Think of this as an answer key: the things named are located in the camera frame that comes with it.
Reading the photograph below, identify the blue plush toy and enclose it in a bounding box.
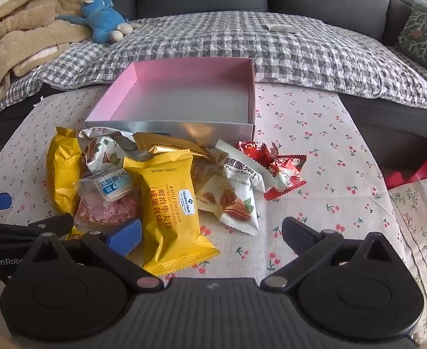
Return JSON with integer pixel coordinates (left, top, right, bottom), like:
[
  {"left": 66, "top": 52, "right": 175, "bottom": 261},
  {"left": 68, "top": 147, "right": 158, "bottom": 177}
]
[{"left": 55, "top": 0, "right": 141, "bottom": 44}]

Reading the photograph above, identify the beige blanket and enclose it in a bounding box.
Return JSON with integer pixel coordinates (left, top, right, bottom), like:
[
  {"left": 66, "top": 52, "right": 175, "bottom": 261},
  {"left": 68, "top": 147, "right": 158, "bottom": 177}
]
[{"left": 0, "top": 0, "right": 94, "bottom": 102}]

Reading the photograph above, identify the large yellow snack packet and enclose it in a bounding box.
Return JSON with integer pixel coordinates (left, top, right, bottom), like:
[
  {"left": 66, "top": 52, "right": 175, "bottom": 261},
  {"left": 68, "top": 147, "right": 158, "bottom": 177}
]
[
  {"left": 46, "top": 127, "right": 84, "bottom": 216},
  {"left": 123, "top": 150, "right": 220, "bottom": 276}
]

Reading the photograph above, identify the gold snack packet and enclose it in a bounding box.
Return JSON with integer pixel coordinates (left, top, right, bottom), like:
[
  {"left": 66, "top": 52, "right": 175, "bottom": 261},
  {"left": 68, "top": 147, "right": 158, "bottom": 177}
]
[{"left": 133, "top": 132, "right": 212, "bottom": 162}]

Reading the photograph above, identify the white nut snack packet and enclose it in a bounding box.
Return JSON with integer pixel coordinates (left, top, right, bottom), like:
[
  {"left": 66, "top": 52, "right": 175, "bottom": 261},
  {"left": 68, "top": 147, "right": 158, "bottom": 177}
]
[{"left": 213, "top": 139, "right": 268, "bottom": 193}]

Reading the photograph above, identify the clear beige snack packet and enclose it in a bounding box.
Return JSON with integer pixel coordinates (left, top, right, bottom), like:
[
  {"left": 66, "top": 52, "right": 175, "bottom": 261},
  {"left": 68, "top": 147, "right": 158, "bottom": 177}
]
[{"left": 192, "top": 160, "right": 221, "bottom": 191}]

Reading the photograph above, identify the silver almond snack packet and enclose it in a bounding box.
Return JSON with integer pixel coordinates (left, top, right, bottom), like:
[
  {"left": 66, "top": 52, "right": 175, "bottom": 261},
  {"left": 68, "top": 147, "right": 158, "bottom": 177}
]
[{"left": 78, "top": 127, "right": 137, "bottom": 175}]

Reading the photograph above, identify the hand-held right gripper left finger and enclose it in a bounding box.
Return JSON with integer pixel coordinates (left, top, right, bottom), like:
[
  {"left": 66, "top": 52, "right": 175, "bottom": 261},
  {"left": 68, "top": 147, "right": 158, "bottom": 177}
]
[{"left": 13, "top": 220, "right": 163, "bottom": 293}]

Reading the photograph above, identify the small yellow snack packet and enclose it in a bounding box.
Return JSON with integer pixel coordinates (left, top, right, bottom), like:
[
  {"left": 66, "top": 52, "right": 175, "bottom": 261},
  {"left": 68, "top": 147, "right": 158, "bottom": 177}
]
[{"left": 66, "top": 225, "right": 90, "bottom": 241}]

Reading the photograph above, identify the grey checked quilt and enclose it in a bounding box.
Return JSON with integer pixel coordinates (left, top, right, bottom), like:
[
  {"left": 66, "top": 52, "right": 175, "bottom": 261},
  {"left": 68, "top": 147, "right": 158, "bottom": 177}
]
[{"left": 0, "top": 12, "right": 427, "bottom": 113}]

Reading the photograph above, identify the pink cardboard box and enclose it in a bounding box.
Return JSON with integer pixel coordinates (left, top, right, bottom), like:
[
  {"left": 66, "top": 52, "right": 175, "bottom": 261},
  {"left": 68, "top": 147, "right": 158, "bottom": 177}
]
[{"left": 85, "top": 57, "right": 256, "bottom": 149}]

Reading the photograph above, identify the white almond snack packet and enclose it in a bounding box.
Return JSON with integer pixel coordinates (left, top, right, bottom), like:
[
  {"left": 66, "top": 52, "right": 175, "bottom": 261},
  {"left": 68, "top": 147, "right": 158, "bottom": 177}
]
[{"left": 195, "top": 174, "right": 260, "bottom": 236}]

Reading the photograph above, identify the pink nougat packet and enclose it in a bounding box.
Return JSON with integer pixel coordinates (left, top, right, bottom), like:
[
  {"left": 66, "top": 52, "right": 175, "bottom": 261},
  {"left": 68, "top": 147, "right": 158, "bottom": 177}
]
[{"left": 74, "top": 194, "right": 143, "bottom": 232}]

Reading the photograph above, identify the clear blue-white snack packet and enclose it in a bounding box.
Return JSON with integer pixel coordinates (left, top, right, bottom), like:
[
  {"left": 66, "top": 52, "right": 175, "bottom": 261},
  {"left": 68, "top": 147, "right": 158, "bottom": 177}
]
[{"left": 79, "top": 167, "right": 136, "bottom": 203}]

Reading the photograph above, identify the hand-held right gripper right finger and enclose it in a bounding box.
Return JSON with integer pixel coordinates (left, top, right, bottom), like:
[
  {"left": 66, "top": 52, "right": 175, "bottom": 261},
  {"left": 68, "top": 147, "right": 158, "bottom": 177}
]
[{"left": 260, "top": 217, "right": 411, "bottom": 293}]

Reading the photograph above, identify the red candy packet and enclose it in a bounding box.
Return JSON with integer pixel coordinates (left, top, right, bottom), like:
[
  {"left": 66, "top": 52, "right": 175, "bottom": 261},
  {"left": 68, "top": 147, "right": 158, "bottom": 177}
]
[
  {"left": 263, "top": 154, "right": 307, "bottom": 201},
  {"left": 238, "top": 140, "right": 281, "bottom": 170}
]

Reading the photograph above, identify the cherry print tablecloth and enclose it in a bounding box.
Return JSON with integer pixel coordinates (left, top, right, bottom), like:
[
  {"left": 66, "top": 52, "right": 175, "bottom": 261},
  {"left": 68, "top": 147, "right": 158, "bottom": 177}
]
[{"left": 0, "top": 80, "right": 427, "bottom": 349}]

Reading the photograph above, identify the green branch print cushion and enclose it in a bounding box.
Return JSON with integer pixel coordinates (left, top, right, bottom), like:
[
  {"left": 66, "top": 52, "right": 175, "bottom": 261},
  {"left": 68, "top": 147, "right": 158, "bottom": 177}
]
[{"left": 397, "top": 9, "right": 427, "bottom": 84}]

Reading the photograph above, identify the leaf print cloth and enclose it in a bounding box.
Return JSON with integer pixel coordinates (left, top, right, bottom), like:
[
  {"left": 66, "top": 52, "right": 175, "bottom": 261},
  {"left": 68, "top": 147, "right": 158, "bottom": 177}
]
[{"left": 388, "top": 177, "right": 427, "bottom": 342}]

